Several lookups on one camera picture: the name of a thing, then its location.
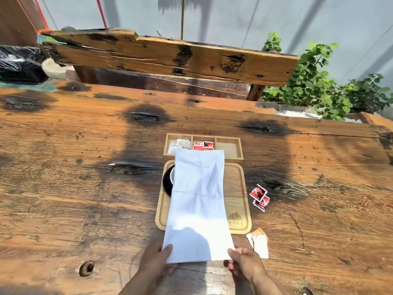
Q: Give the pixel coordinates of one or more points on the black saucer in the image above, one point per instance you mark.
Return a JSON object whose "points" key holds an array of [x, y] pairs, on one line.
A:
{"points": [[166, 182]]}

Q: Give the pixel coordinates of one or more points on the thin wooden pole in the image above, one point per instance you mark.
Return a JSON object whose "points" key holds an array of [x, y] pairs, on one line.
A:
{"points": [[182, 18]]}

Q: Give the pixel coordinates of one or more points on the weathered wooden bench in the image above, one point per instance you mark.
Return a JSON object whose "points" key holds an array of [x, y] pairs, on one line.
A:
{"points": [[159, 55]]}

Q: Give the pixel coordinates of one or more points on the black plastic bag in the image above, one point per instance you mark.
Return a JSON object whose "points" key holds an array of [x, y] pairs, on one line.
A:
{"points": [[20, 64]]}

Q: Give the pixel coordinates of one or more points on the person's left forearm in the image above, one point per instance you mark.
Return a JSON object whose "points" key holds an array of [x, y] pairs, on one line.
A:
{"points": [[138, 284]]}

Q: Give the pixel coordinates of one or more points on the white and orange torn packet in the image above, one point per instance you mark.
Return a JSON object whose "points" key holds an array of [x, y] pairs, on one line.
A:
{"points": [[259, 242]]}

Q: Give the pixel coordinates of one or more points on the person's right thumb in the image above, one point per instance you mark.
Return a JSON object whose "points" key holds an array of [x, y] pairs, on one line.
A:
{"points": [[235, 254]]}

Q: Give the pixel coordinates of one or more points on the person's right forearm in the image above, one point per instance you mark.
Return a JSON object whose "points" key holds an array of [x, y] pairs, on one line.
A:
{"points": [[265, 284]]}

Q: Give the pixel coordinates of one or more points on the person's left thumb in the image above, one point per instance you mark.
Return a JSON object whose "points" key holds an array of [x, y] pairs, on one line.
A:
{"points": [[168, 252]]}

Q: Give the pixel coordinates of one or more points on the white cloth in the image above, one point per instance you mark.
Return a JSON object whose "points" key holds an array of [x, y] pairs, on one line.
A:
{"points": [[198, 199]]}

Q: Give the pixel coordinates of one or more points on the dark wooden post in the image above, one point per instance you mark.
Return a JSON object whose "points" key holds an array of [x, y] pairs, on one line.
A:
{"points": [[17, 18]]}

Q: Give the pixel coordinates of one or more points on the green leafy plant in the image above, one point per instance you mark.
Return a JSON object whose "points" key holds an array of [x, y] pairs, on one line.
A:
{"points": [[310, 82]]}

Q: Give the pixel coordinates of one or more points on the wooden serving tray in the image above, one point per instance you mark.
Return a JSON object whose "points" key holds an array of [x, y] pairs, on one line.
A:
{"points": [[236, 193]]}

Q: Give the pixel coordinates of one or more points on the person's right hand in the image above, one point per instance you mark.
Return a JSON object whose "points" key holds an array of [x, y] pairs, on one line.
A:
{"points": [[248, 262]]}

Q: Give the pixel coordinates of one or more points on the white cup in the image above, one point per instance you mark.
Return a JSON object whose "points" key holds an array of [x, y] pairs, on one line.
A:
{"points": [[172, 175]]}

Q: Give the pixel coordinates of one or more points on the white planter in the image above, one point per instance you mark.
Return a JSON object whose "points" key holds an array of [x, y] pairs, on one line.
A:
{"points": [[294, 113]]}

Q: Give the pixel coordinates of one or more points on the wooden three-compartment box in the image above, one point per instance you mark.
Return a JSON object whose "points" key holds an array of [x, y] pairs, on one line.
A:
{"points": [[228, 148]]}

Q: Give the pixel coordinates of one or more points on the person's left hand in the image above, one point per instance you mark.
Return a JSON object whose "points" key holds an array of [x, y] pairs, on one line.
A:
{"points": [[153, 261]]}

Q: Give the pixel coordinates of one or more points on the white sachet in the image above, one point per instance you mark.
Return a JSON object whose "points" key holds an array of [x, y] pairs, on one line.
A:
{"points": [[172, 148], [183, 143]]}

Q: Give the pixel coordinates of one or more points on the red and white packet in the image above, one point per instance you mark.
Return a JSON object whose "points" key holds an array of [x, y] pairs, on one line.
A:
{"points": [[262, 203], [198, 146], [258, 192], [208, 145]]}

